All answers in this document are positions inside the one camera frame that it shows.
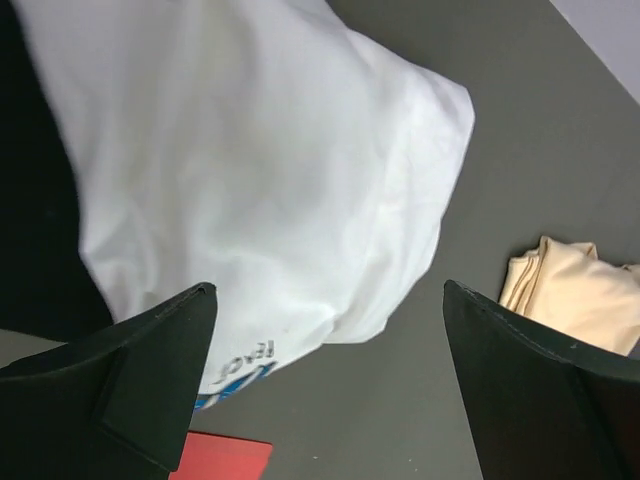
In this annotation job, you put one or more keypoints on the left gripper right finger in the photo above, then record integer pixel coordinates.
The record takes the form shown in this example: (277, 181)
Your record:
(540, 404)

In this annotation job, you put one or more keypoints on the red binder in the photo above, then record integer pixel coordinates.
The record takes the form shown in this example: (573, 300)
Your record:
(214, 457)

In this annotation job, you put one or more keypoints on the black folded garment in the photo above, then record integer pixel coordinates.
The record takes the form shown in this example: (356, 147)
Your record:
(46, 290)

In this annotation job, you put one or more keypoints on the yellow t shirt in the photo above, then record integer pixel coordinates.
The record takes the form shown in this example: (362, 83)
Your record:
(568, 288)

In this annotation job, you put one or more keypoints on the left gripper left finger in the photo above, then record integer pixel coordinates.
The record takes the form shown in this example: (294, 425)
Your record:
(114, 405)

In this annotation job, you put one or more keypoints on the white folded t shirt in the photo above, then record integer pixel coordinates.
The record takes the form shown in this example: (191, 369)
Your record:
(261, 146)

